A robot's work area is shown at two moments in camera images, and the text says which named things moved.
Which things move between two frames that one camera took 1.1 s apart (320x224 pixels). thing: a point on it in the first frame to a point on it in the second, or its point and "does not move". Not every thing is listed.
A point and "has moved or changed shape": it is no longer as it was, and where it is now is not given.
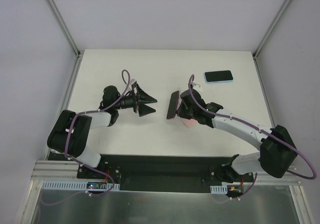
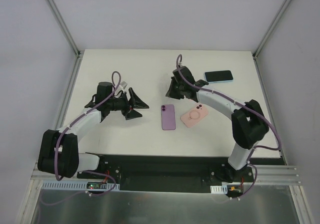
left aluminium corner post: [67, 34] does not move
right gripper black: [173, 105] to [176, 89]
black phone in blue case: [218, 76] does not move
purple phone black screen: [173, 105] has moved or changed shape
